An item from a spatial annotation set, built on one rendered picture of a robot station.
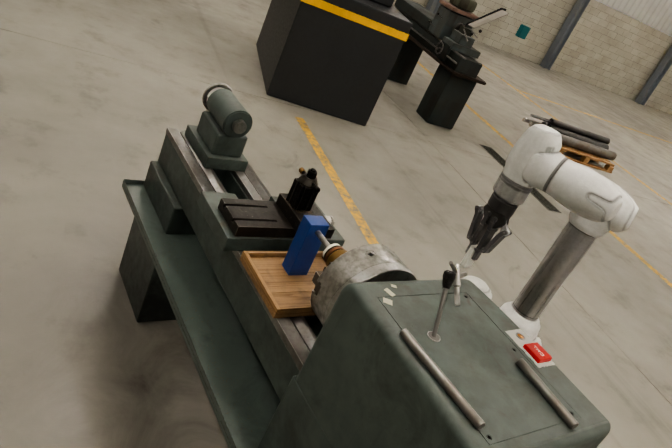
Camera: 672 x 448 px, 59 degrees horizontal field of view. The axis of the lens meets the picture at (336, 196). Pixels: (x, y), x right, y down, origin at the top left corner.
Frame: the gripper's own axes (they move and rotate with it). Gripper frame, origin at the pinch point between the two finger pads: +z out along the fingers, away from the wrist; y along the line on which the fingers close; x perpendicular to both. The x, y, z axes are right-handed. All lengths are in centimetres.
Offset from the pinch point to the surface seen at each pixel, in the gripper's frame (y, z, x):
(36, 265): 163, 137, 69
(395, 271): 11.1, 14.4, 12.2
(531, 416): -42.7, 11.9, 11.3
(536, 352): -27.1, 10.9, -8.7
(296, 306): 32, 47, 22
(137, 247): 143, 111, 31
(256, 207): 80, 41, 18
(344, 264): 20.0, 18.9, 23.4
